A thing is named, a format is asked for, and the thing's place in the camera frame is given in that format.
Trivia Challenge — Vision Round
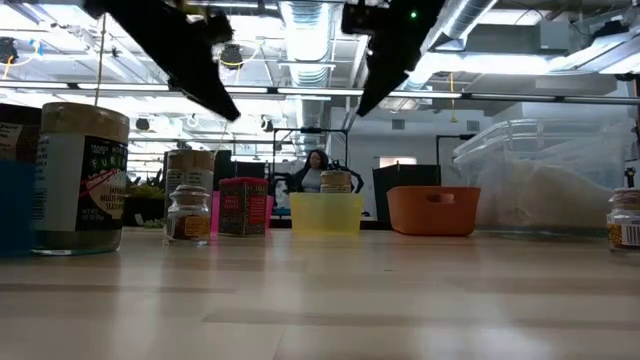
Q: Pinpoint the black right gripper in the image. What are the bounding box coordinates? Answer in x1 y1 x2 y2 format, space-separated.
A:
341 0 446 117

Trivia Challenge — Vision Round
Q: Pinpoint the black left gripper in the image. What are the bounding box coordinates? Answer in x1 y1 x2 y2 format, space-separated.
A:
82 0 241 122

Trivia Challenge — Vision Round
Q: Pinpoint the furikake jar with bamboo lid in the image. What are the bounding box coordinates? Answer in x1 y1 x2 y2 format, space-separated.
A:
32 102 130 256
163 148 217 229
319 170 353 195

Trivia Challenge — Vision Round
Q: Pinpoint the small glass spice jar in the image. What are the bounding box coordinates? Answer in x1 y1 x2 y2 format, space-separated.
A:
165 184 212 247
606 187 640 254

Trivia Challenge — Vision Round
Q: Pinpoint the round black ceiling device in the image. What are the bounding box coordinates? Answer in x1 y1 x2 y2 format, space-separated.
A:
219 43 245 70

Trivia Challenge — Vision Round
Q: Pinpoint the black cabinet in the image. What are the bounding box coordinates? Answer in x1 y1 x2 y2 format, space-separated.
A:
372 164 442 224

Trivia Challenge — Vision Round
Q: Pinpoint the black monitor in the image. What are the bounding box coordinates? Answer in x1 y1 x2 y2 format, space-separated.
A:
213 149 274 194

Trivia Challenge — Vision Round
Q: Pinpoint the person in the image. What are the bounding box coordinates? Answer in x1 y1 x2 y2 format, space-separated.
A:
292 148 331 194

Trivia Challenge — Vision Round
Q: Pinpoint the potted succulent plant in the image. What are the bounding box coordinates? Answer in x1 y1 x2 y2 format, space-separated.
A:
123 169 167 230

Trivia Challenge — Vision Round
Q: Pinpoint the orange plastic bin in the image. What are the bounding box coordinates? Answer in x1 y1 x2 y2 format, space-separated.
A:
386 185 482 237

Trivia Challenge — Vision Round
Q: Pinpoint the yellow plastic bin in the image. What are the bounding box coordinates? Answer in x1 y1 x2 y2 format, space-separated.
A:
289 192 366 237

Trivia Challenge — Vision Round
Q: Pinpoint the red-pink plastic bin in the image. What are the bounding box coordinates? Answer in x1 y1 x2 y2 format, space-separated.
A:
209 189 275 235

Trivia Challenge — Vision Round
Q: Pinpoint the clear plastic storage bin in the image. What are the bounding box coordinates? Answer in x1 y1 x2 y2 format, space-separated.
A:
452 118 634 236

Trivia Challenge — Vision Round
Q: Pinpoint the teal plastic bin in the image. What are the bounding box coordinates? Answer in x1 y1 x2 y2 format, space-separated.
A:
0 158 39 254

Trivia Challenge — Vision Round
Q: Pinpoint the hanging yellow cord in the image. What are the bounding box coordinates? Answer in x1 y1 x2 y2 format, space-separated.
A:
94 13 109 106

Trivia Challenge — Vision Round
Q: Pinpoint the silver ventilation duct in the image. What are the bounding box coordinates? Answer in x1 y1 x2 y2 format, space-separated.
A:
399 0 499 96

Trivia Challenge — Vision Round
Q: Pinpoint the white ventilation duct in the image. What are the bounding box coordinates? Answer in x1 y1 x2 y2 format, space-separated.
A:
279 0 334 151

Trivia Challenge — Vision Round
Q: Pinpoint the black stand frame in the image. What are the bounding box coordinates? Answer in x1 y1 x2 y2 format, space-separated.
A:
272 127 350 194
435 133 476 171

